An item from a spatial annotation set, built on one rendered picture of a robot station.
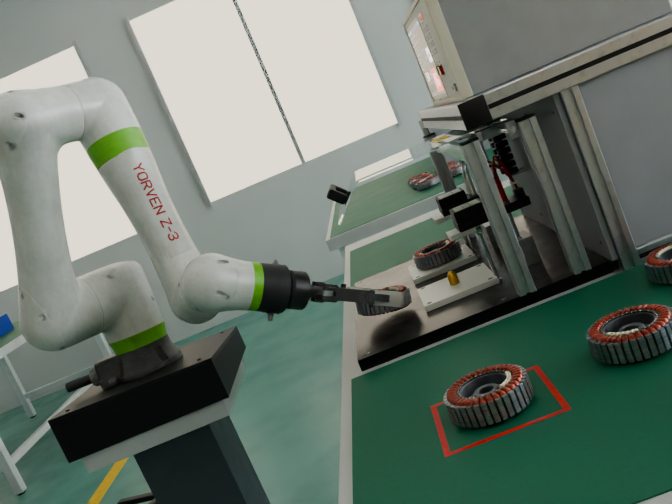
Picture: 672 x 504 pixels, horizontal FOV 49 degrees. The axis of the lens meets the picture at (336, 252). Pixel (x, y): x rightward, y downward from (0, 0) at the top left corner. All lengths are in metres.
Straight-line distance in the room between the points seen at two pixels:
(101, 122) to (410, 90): 4.84
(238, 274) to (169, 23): 5.14
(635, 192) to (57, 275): 1.08
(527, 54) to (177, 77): 5.13
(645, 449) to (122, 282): 1.15
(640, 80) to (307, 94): 4.99
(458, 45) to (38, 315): 0.95
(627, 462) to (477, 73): 0.78
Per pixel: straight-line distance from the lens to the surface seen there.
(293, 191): 6.21
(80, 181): 6.58
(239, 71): 6.24
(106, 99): 1.52
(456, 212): 1.44
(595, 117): 1.30
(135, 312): 1.64
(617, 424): 0.87
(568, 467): 0.82
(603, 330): 1.02
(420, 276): 1.66
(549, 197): 1.29
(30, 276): 1.54
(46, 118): 1.45
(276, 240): 6.27
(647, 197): 1.34
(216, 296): 1.32
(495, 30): 1.37
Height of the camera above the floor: 1.16
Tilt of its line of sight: 9 degrees down
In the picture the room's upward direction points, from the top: 23 degrees counter-clockwise
